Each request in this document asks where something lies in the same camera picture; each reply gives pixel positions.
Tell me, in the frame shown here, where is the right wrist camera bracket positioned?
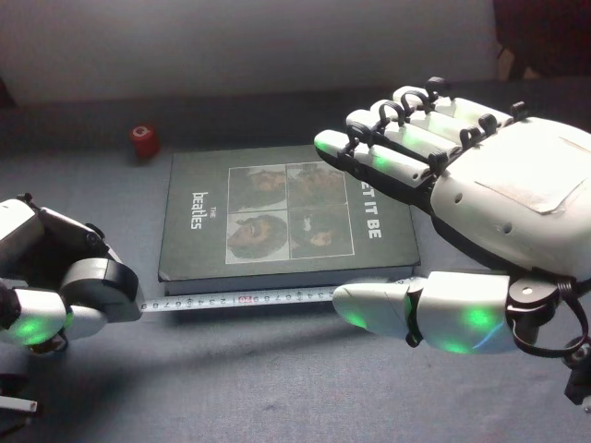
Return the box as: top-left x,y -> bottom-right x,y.
563,336 -> 591,410

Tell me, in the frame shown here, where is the grey tape measure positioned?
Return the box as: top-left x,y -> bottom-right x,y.
60,257 -> 428,324

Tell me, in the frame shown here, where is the red cylinder block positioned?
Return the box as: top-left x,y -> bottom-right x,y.
128,123 -> 162,161

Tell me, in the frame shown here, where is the grey table cloth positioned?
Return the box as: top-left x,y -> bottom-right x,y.
0,76 -> 591,443

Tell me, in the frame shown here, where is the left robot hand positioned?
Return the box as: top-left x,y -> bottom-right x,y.
0,193 -> 142,355

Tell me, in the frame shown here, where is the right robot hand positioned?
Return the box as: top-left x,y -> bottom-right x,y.
313,76 -> 591,361

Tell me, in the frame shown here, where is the black Beatles book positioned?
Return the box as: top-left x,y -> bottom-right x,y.
156,143 -> 422,296

